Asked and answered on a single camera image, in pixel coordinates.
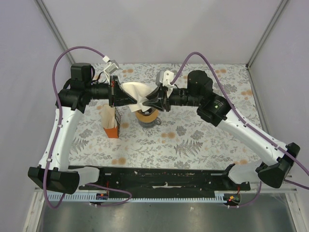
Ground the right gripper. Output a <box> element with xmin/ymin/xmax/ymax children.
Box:
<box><xmin>143</xmin><ymin>86</ymin><xmax>201</xmax><ymax>113</ymax></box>

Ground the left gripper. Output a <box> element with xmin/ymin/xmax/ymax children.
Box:
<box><xmin>85</xmin><ymin>76</ymin><xmax>137</xmax><ymax>108</ymax></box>

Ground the beige paper coffee filter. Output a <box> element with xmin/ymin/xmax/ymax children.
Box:
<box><xmin>121</xmin><ymin>82</ymin><xmax>154</xmax><ymax>112</ymax></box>

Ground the wooden dripper ring holder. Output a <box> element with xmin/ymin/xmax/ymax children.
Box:
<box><xmin>135</xmin><ymin>108</ymin><xmax>159</xmax><ymax>122</ymax></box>

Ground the coffee filter paper box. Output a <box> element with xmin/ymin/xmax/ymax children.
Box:
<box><xmin>101</xmin><ymin>104</ymin><xmax>121</xmax><ymax>138</ymax></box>

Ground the grey glass dripper cone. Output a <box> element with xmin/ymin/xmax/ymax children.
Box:
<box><xmin>138</xmin><ymin>108</ymin><xmax>153</xmax><ymax>116</ymax></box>

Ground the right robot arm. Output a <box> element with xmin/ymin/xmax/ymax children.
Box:
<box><xmin>143</xmin><ymin>70</ymin><xmax>300</xmax><ymax>190</ymax></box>

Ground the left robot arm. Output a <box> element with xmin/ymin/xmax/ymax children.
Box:
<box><xmin>28</xmin><ymin>63</ymin><xmax>141</xmax><ymax>194</ymax></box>

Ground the glass measuring pitcher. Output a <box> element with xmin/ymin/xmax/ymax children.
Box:
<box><xmin>139</xmin><ymin>117</ymin><xmax>162</xmax><ymax>129</ymax></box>

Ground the floral patterned table mat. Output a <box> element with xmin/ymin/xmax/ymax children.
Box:
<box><xmin>69</xmin><ymin>63</ymin><xmax>261</xmax><ymax>170</ymax></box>

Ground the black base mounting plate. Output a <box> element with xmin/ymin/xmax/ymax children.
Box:
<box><xmin>78</xmin><ymin>165</ymin><xmax>251</xmax><ymax>193</ymax></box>

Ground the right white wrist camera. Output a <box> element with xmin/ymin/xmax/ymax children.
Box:
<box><xmin>155</xmin><ymin>71</ymin><xmax>176</xmax><ymax>98</ymax></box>

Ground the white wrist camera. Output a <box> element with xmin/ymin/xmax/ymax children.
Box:
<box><xmin>102</xmin><ymin>56</ymin><xmax>119</xmax><ymax>84</ymax></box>
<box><xmin>155</xmin><ymin>71</ymin><xmax>176</xmax><ymax>98</ymax></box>

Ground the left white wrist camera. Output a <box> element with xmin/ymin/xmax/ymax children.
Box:
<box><xmin>102</xmin><ymin>56</ymin><xmax>119</xmax><ymax>84</ymax></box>

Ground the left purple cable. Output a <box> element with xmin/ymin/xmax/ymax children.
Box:
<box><xmin>42</xmin><ymin>46</ymin><xmax>132</xmax><ymax>209</ymax></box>

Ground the purple cable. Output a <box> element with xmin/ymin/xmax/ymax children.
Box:
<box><xmin>171</xmin><ymin>51</ymin><xmax>309</xmax><ymax>208</ymax></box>
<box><xmin>42</xmin><ymin>46</ymin><xmax>132</xmax><ymax>209</ymax></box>

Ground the aluminium frame rail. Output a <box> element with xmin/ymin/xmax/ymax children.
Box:
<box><xmin>35</xmin><ymin>172</ymin><xmax>298</xmax><ymax>193</ymax></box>

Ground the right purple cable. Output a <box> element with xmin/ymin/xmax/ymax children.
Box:
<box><xmin>171</xmin><ymin>51</ymin><xmax>309</xmax><ymax>208</ymax></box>

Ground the left aluminium corner post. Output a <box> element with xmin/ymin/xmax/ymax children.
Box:
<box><xmin>34</xmin><ymin>0</ymin><xmax>69</xmax><ymax>52</ymax></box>

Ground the aluminium corner post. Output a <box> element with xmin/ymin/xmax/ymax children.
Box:
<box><xmin>246</xmin><ymin>0</ymin><xmax>290</xmax><ymax>70</ymax></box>
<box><xmin>34</xmin><ymin>0</ymin><xmax>69</xmax><ymax>52</ymax></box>

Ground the white slotted cable duct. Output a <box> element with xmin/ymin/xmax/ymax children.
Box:
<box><xmin>45</xmin><ymin>191</ymin><xmax>232</xmax><ymax>203</ymax></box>

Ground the right aluminium corner post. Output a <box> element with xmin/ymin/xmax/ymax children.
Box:
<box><xmin>246</xmin><ymin>0</ymin><xmax>290</xmax><ymax>70</ymax></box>

